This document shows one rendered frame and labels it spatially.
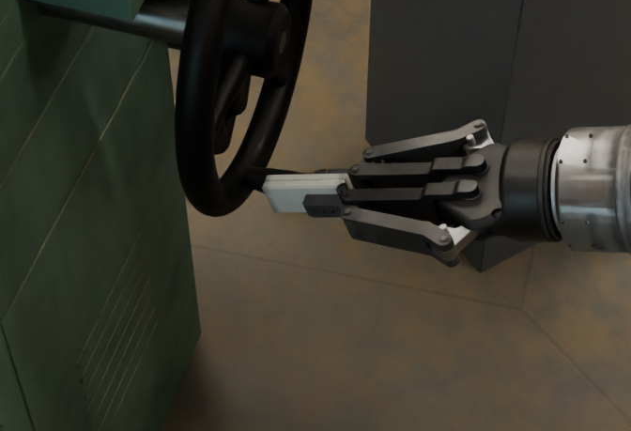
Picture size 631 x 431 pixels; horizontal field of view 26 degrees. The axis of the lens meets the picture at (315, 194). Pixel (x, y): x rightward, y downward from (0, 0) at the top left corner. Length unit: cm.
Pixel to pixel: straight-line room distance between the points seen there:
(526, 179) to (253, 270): 101
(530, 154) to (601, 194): 6
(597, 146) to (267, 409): 94
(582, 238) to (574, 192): 4
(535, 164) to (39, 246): 48
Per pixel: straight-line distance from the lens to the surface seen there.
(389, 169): 104
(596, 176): 95
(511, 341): 188
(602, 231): 96
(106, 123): 133
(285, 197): 107
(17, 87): 112
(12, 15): 109
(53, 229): 125
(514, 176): 97
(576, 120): 181
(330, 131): 210
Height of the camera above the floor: 156
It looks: 51 degrees down
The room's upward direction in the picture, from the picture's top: straight up
